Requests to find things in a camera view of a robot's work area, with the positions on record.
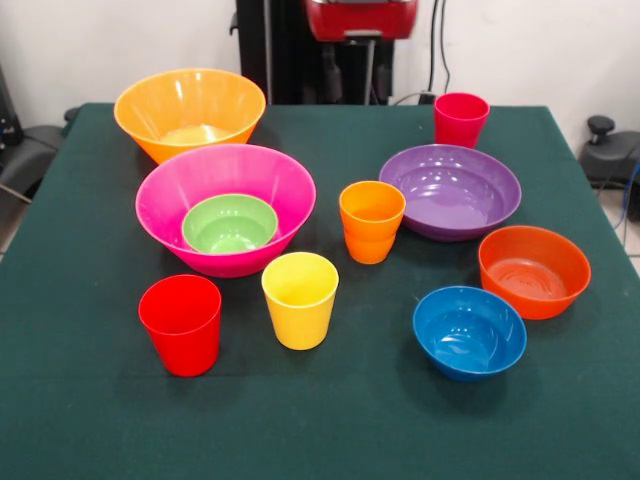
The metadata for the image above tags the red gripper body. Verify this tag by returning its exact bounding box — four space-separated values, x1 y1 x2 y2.
305 0 419 44

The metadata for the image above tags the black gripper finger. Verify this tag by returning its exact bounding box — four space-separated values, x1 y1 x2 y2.
374 41 396 99
322 41 345 100

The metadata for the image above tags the orange cup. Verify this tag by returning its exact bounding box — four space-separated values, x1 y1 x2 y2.
338 180 407 244
343 230 399 265

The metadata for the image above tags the stack of green bowls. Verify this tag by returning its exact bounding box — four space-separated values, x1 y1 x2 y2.
180 193 280 255

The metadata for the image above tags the crimson cup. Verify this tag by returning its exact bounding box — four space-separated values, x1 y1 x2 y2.
433 91 491 150

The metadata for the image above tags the purple bowl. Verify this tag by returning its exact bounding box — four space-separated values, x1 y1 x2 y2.
378 143 523 243

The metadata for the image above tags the large orange bowl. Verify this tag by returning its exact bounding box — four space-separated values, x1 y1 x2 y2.
113 68 267 164

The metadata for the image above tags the large pink bowl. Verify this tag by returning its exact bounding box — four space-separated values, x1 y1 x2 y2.
134 143 318 279

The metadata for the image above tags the black machine base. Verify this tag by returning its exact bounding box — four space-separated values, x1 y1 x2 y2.
0 62 81 201
578 115 640 189

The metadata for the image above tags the yellow cup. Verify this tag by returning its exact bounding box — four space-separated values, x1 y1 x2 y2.
260 251 340 351

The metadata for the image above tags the orange-red bowl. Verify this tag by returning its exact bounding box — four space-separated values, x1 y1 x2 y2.
478 225 593 321

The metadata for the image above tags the blue bowl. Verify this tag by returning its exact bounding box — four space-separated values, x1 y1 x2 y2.
412 285 528 383

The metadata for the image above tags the red cup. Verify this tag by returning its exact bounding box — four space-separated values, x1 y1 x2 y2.
137 274 223 378

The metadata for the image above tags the dark green table cloth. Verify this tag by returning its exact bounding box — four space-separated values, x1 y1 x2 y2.
0 102 640 480

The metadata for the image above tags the black cable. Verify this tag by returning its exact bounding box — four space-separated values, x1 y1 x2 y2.
439 0 453 96
424 0 441 94

